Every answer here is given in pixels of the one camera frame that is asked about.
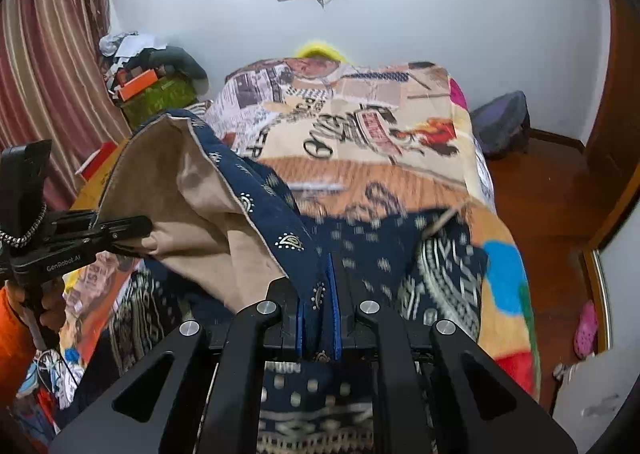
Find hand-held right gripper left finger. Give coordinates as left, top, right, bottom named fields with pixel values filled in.
left=50, top=279, right=306, bottom=454

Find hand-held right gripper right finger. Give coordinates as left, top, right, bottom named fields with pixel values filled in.
left=325, top=254, right=578, bottom=454

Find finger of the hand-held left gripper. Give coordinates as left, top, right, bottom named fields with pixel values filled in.
left=97, top=236, right=151, bottom=257
left=95, top=215, right=153, bottom=239

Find navy patterned hoodie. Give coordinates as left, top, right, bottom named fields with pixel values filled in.
left=97, top=108, right=491, bottom=454

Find person's left hand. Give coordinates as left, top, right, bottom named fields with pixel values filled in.
left=7, top=279, right=68, bottom=350

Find yellow cardboard box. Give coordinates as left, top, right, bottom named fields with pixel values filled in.
left=70, top=141, right=131, bottom=209

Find red box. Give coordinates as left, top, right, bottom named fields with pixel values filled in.
left=75, top=141, right=118, bottom=179

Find green bag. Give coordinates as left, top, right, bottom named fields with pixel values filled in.
left=120, top=76, right=198, bottom=132

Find orange box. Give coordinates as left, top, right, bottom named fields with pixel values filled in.
left=115, top=70, right=161, bottom=102

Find grey cloth bundle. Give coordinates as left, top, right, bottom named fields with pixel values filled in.
left=145, top=46, right=208, bottom=94

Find striped red curtain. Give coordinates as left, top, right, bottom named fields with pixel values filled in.
left=0, top=0, right=131, bottom=215

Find pile of white papers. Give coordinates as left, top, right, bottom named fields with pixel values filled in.
left=98, top=32, right=168, bottom=69

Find printed blanket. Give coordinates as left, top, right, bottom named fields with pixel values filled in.
left=65, top=58, right=543, bottom=405

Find pink slippers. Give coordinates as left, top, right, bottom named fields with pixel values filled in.
left=574, top=301, right=599, bottom=360

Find grey purple backpack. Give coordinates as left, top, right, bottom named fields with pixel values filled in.
left=470, top=91, right=531, bottom=159

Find yellow fuzzy object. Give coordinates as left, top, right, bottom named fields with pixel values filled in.
left=295, top=38, right=351, bottom=67

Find white suitcase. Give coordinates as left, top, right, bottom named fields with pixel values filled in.
left=550, top=346, right=633, bottom=440

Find wooden door frame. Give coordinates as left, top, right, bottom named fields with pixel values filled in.
left=577, top=0, right=640, bottom=352

